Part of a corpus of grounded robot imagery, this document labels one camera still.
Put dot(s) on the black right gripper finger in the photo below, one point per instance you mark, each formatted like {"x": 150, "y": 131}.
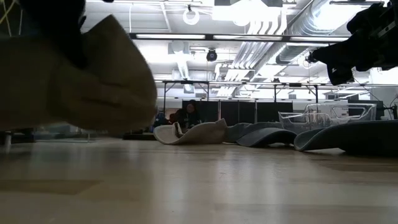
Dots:
{"x": 339, "y": 56}
{"x": 339, "y": 74}

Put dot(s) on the clear plastic bin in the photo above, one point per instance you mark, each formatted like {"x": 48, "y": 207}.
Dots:
{"x": 298, "y": 123}

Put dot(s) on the person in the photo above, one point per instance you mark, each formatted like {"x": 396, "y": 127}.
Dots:
{"x": 188, "y": 116}

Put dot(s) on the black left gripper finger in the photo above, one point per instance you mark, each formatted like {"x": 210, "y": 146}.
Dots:
{"x": 73, "y": 46}

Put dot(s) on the grey-blue insoles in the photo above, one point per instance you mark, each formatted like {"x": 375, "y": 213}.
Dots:
{"x": 351, "y": 137}

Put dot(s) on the cream baseball cap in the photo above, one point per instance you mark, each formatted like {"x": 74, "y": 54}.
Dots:
{"x": 202, "y": 133}

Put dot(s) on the black monitor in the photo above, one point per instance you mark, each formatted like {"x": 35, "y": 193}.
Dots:
{"x": 380, "y": 110}

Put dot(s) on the black overhead camera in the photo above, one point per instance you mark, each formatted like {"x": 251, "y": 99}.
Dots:
{"x": 211, "y": 56}
{"x": 311, "y": 58}

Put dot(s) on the black partition panels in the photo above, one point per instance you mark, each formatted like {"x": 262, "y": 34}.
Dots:
{"x": 242, "y": 112}

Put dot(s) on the black crossbar with light strips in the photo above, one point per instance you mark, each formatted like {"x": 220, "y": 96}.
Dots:
{"x": 210, "y": 37}

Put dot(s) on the silver ventilation duct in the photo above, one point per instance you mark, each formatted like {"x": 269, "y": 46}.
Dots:
{"x": 292, "y": 51}

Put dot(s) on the white post foot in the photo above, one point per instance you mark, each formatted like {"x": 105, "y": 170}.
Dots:
{"x": 7, "y": 140}

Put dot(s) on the black metal frame table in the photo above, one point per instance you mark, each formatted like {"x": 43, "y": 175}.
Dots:
{"x": 186, "y": 82}
{"x": 295, "y": 84}

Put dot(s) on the black low platform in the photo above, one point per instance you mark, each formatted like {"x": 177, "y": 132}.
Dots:
{"x": 140, "y": 137}

